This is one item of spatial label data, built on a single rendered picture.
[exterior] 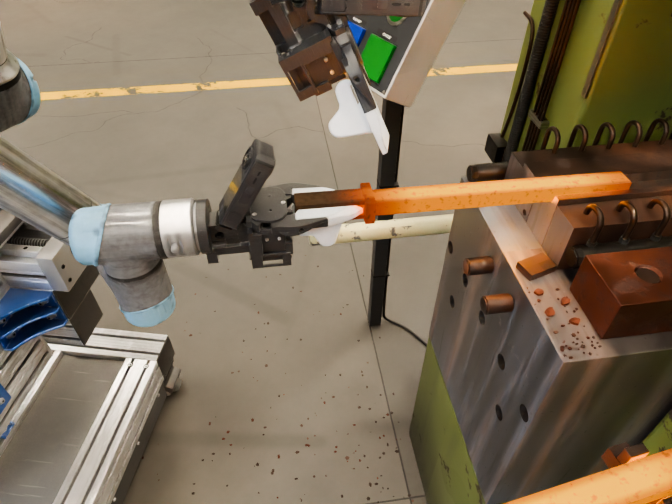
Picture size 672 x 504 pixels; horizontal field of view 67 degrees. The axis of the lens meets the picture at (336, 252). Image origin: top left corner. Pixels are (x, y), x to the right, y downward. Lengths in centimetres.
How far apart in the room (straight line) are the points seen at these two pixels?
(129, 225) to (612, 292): 58
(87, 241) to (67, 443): 89
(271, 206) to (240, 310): 125
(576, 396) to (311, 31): 55
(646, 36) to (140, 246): 79
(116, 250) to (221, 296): 128
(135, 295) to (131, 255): 7
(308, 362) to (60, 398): 72
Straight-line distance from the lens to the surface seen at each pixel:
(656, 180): 88
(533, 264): 75
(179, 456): 162
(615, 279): 69
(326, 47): 57
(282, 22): 58
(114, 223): 67
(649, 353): 72
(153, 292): 73
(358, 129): 58
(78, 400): 155
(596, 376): 72
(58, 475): 147
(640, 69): 98
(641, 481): 54
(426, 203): 68
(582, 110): 97
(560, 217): 74
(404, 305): 188
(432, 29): 104
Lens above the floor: 142
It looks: 44 degrees down
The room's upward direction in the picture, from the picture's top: straight up
